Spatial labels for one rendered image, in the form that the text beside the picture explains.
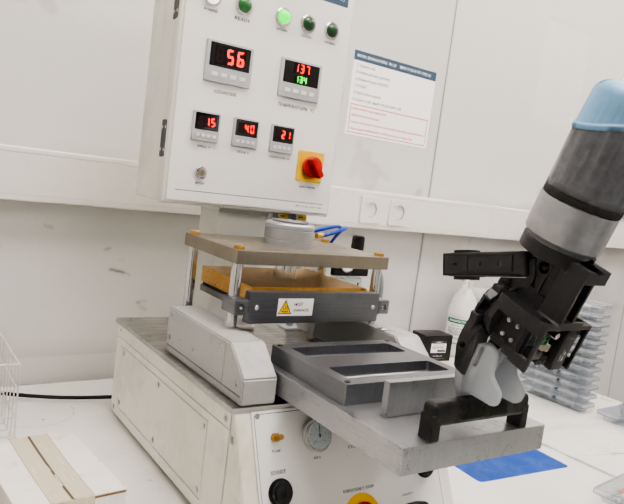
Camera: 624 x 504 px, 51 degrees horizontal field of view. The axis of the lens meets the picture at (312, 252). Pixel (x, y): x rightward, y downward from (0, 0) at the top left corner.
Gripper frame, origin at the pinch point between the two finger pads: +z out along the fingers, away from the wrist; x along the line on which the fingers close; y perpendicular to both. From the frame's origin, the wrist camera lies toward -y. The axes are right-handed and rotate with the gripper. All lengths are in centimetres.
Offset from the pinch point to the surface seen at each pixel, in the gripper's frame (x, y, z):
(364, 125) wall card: 50, -97, -4
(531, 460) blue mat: 50, -14, 32
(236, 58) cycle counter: -7, -62, -19
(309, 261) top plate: -1.8, -31.8, 1.6
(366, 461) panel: 1.8, -9.9, 19.9
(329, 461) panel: -4.3, -10.4, 19.3
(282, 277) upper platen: -1.3, -37.6, 7.8
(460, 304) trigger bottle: 77, -65, 31
